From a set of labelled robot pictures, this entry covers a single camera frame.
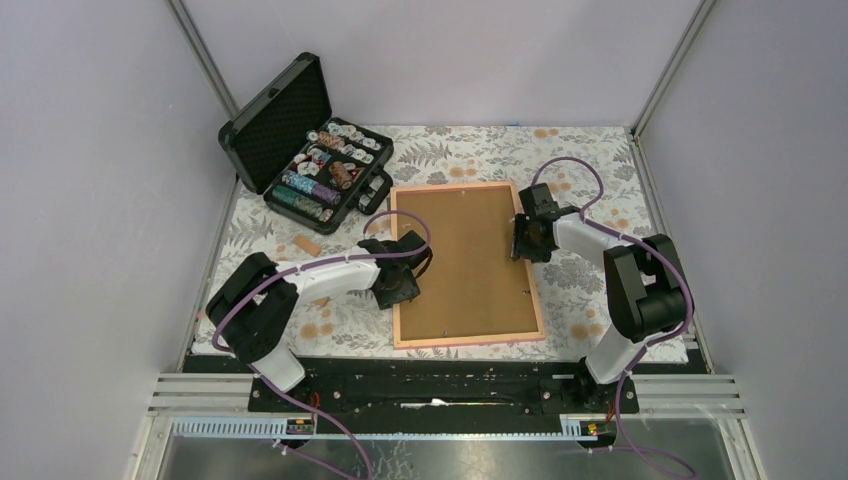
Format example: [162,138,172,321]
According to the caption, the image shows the small wooden block upper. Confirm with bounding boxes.
[293,235,322,257]

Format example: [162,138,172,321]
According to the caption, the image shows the purple poker chip stack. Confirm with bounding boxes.
[311,183,342,205]

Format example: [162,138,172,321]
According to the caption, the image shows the orange chip stack rear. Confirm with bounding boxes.
[316,131,346,151]

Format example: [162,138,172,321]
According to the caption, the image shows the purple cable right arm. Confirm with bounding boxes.
[531,156,697,480]

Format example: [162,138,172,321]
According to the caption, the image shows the wooden picture frame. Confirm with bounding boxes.
[388,181,548,351]

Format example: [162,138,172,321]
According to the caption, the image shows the green poker chip stack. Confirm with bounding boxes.
[271,185,324,220]

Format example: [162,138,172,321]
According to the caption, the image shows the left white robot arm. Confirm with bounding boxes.
[204,231,433,411]

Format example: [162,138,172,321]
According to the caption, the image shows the light blue chip stack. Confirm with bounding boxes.
[281,170,320,195]

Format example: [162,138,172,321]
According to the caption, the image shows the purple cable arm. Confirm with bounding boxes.
[210,209,435,480]
[531,156,697,480]

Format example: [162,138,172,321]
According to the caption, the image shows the brown cardboard backing board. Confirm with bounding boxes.
[396,188,539,342]

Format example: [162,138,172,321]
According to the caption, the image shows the black poker chip case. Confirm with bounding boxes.
[218,52,394,235]

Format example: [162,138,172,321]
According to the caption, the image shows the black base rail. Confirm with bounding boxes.
[182,354,641,437]

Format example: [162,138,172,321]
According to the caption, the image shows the orange poker chip stack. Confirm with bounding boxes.
[328,161,353,191]

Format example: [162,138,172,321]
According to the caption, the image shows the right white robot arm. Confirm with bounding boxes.
[511,184,693,412]

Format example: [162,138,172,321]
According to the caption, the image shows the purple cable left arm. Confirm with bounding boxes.
[210,209,435,480]

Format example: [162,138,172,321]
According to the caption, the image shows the floral patterned table mat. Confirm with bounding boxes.
[207,126,654,361]

